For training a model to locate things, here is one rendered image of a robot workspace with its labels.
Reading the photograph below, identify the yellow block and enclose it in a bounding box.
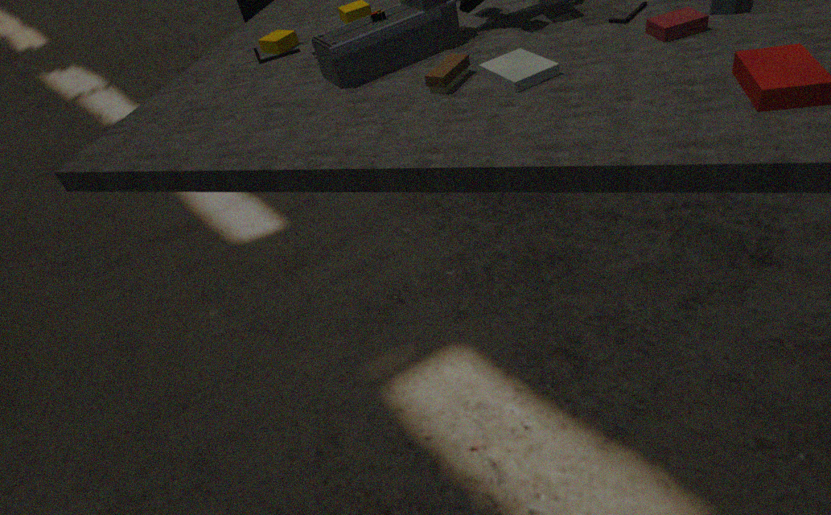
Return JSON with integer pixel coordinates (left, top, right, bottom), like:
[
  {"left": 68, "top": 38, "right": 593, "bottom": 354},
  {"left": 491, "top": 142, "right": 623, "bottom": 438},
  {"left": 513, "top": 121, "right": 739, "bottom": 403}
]
[
  {"left": 338, "top": 0, "right": 372, "bottom": 24},
  {"left": 258, "top": 30, "right": 299, "bottom": 55}
]

